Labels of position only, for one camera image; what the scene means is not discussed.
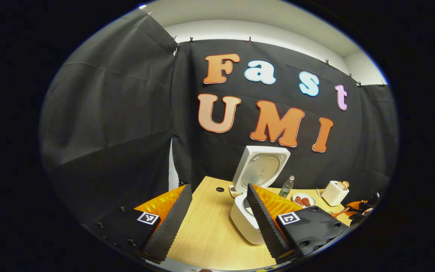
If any black backdrop cloth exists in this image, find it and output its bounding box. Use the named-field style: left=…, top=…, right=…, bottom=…
left=39, top=8, right=399, bottom=223

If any white toaster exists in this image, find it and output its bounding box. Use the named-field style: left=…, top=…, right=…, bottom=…
left=321, top=181, right=350, bottom=207

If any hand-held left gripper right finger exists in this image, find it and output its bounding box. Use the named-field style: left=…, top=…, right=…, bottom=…
left=247, top=184, right=355, bottom=264

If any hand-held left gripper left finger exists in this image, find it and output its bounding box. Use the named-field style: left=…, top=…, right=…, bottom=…
left=89, top=184, right=194, bottom=264

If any white plate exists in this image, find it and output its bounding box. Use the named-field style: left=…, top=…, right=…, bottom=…
left=292, top=193, right=317, bottom=208

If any white rice cooker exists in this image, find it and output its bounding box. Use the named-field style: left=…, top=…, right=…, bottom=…
left=230, top=146, right=291, bottom=245

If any wooden spoon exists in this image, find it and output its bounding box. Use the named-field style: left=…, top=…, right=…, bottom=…
left=329, top=207, right=350, bottom=219

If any clear water bottle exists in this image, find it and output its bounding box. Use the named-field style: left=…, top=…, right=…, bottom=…
left=279, top=175, right=295, bottom=199

